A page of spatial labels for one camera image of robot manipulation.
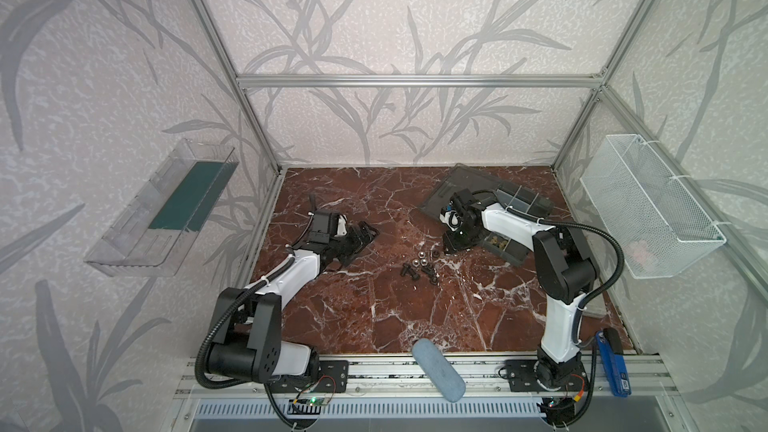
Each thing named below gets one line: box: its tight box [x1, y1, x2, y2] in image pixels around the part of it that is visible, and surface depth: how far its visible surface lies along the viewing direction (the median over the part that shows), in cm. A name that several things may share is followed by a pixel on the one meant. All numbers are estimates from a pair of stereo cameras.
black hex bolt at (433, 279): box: [421, 266, 438, 286], surface depth 93 cm
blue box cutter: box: [596, 330, 632, 397], surface depth 74 cm
